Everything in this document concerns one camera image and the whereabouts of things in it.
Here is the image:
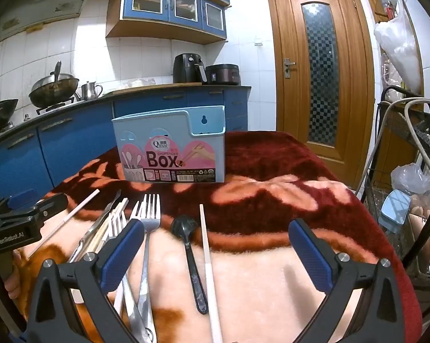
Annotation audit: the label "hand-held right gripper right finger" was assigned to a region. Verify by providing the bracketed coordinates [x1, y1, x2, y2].
[288, 218, 413, 343]

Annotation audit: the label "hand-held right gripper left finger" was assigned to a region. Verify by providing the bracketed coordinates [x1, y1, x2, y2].
[26, 219, 145, 343]

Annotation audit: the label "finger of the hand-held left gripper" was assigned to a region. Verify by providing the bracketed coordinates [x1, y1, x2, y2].
[6, 189, 39, 210]
[33, 193, 69, 218]

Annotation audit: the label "white chopstick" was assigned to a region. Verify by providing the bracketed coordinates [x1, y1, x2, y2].
[27, 189, 101, 258]
[199, 204, 224, 343]

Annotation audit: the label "wooden chopstick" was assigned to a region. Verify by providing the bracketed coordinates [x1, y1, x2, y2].
[81, 218, 112, 258]

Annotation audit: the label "white fork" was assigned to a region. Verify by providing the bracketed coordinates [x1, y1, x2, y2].
[107, 210, 130, 317]

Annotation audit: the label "black spoon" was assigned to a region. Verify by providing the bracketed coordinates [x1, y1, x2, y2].
[170, 215, 209, 316]

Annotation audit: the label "blue chopsticks box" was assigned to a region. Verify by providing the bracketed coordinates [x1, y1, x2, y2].
[111, 105, 227, 184]

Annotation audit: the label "person's left hand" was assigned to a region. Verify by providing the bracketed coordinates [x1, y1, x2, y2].
[3, 250, 27, 299]

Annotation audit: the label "red floral blanket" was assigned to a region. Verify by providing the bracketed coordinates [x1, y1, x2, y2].
[13, 130, 423, 343]

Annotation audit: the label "blue kitchen counter cabinets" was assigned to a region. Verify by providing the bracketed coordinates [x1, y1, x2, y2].
[0, 86, 253, 208]

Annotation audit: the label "blue framed mirror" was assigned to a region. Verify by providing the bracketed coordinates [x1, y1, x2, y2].
[379, 189, 413, 234]

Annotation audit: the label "steel wok with ladle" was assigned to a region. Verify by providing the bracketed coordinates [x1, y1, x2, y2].
[27, 61, 80, 109]

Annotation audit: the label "steel kettle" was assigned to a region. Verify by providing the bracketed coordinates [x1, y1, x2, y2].
[77, 80, 104, 101]

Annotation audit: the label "clear plastic bag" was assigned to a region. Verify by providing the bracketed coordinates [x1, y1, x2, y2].
[390, 162, 430, 218]

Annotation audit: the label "black air fryer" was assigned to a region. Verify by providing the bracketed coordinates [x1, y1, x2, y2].
[173, 53, 208, 84]

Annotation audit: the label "grey range hood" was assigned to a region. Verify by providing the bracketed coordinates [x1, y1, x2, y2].
[0, 0, 101, 43]

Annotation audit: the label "dark rice cooker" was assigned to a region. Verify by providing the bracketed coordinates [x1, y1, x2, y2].
[205, 63, 240, 86]

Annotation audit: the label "white plastic bag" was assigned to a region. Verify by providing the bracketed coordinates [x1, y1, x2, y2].
[374, 18, 424, 97]

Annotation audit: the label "wooden door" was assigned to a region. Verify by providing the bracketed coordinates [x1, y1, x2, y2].
[265, 0, 376, 190]

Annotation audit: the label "black wire rack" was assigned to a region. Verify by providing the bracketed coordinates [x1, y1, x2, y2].
[358, 86, 430, 294]

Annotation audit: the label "white cable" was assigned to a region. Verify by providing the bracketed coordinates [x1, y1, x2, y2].
[354, 98, 430, 201]

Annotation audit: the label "blue wall cabinet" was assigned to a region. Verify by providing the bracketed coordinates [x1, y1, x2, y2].
[106, 0, 232, 45]

